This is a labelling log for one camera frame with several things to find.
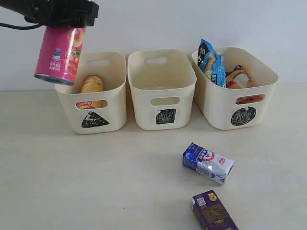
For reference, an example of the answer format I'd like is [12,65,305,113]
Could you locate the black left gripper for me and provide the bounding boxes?
[24,0,99,28]

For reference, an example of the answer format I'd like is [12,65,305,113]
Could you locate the pink chips can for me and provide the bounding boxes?
[34,26,86,86]

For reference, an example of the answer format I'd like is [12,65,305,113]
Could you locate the yellow chips can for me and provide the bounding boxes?
[76,75,104,110]

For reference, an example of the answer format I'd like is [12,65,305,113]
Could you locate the orange snack packet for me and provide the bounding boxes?
[226,65,264,105]

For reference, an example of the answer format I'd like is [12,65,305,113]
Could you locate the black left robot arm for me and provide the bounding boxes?
[0,0,99,30]

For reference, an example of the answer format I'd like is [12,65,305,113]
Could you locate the cream bin triangle mark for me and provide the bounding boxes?
[54,51,128,134]

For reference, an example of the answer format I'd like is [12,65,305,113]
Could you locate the cream bin square mark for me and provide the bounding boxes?
[127,49,197,131]

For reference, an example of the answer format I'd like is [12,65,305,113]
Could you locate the cream bin circle mark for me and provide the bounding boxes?
[191,47,279,130]

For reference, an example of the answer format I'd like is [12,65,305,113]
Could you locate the silver blue milk carton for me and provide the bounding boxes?
[182,143,234,184]

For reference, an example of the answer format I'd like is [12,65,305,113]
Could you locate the purple drink carton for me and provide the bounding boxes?
[192,190,238,230]

